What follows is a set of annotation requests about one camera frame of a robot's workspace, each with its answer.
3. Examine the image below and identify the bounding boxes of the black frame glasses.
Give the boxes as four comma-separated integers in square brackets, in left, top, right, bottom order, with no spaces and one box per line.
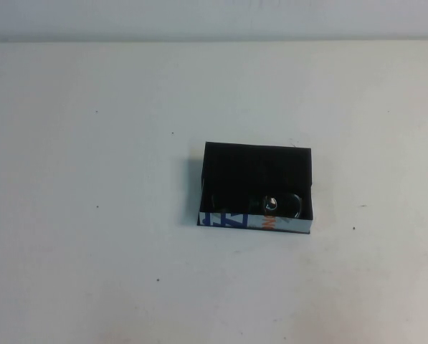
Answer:
[209,191,305,220]

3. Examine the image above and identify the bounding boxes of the black glasses case printed side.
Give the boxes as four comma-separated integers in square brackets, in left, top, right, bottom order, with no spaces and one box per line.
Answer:
[196,141,314,236]

